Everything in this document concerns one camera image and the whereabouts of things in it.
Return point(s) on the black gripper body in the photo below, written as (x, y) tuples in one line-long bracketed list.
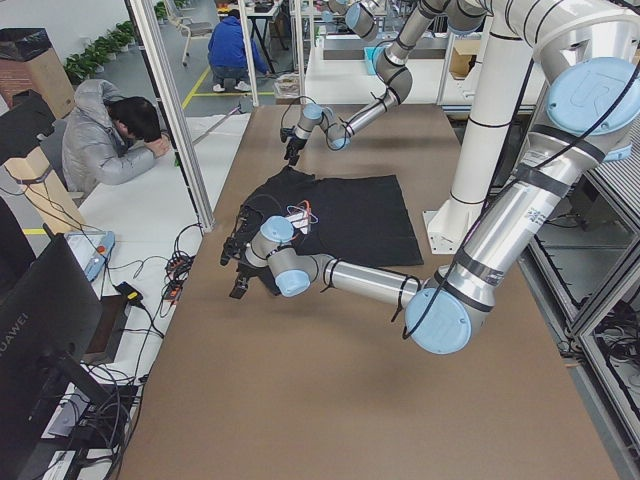
[(243, 243), (294, 144)]

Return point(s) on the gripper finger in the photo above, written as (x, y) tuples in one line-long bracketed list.
[(292, 157)]

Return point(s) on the black t-shirt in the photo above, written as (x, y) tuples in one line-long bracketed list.
[(363, 220)]

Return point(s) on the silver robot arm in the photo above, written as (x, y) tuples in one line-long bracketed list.
[(390, 69), (586, 113)]

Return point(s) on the person in blue hoodie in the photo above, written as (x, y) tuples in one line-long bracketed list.
[(227, 56)]

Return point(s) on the robot teach pendant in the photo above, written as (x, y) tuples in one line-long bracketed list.
[(91, 250)]

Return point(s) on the person in grey jacket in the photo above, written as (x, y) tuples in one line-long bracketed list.
[(109, 138)]

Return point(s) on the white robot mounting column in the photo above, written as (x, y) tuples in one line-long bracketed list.
[(555, 34)]

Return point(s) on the black Huawei monitor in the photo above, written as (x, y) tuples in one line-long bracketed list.
[(49, 315)]

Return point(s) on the cardboard box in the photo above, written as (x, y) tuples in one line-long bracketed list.
[(29, 62)]

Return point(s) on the aluminium frame post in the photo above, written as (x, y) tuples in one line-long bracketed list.
[(151, 46)]

